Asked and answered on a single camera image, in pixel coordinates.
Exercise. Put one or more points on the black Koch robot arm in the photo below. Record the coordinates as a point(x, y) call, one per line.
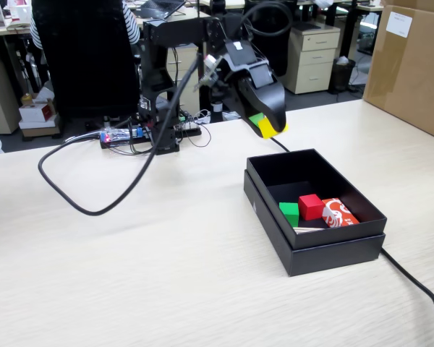
point(155, 65)

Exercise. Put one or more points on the beige three drawer cabinet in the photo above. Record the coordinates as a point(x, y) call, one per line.
point(311, 58)

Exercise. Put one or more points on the small white red carton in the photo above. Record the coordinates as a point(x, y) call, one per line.
point(34, 112)

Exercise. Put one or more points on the beige storage cabinet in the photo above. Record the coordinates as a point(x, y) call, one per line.
point(0, 105)

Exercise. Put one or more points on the beige office desk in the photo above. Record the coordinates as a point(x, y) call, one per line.
point(188, 13)

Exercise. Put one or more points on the large black office chair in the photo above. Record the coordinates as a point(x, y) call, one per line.
point(87, 54)

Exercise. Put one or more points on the black open box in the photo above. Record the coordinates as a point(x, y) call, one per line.
point(332, 256)

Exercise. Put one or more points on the yellow wooden cube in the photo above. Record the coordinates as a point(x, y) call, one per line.
point(267, 131)

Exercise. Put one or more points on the person in striped shirt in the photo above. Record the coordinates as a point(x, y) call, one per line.
point(130, 25)

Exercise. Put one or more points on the green terminal circuit board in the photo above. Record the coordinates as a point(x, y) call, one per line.
point(183, 118)

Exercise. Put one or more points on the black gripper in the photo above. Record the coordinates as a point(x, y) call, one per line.
point(247, 61)

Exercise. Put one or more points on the red wooden cube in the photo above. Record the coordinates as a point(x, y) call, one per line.
point(311, 207)

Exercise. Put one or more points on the black cardboard box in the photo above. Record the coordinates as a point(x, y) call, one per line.
point(285, 170)

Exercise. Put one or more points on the large brown cardboard box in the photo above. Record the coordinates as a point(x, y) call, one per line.
point(412, 79)

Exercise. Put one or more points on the black laptop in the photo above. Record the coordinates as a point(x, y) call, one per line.
point(159, 7)

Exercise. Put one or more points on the black mesh office chair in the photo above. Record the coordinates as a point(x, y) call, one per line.
point(284, 50)

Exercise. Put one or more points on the controller circuit board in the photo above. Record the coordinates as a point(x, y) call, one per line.
point(121, 134)

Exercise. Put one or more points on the black trash bin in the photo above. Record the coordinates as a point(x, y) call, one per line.
point(341, 76)

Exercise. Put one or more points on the green wooden cube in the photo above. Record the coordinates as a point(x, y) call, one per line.
point(289, 213)

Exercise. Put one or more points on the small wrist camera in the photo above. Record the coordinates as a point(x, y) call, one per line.
point(211, 67)

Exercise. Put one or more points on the red white printed carton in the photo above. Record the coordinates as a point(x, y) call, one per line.
point(338, 215)

